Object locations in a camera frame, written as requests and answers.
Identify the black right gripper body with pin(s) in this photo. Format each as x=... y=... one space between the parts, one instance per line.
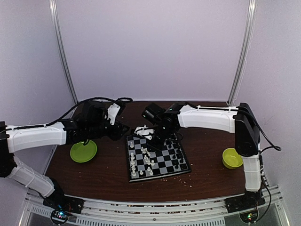
x=159 y=144

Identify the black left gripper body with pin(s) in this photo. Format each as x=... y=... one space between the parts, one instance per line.
x=113 y=135

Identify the black white chessboard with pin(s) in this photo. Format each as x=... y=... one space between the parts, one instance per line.
x=142 y=164

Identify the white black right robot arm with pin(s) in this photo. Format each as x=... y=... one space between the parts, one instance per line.
x=207 y=131

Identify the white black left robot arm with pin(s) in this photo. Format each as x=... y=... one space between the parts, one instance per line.
x=97 y=119

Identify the green plate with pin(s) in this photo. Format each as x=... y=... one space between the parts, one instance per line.
x=83 y=152

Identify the yellow-green bowl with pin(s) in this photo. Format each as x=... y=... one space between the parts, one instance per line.
x=231 y=159

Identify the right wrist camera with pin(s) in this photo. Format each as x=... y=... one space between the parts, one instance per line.
x=144 y=132

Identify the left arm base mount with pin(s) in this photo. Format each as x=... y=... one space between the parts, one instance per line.
x=63 y=209

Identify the aluminium front rail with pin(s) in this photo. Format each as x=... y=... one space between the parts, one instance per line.
x=206 y=212

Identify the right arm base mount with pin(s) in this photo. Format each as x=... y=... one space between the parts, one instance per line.
x=247 y=208

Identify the right aluminium frame post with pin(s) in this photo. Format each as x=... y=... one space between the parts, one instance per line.
x=247 y=39

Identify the aluminium frame post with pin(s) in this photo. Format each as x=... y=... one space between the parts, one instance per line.
x=247 y=39
x=62 y=54

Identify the left aluminium frame post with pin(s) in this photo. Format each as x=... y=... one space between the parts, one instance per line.
x=62 y=54

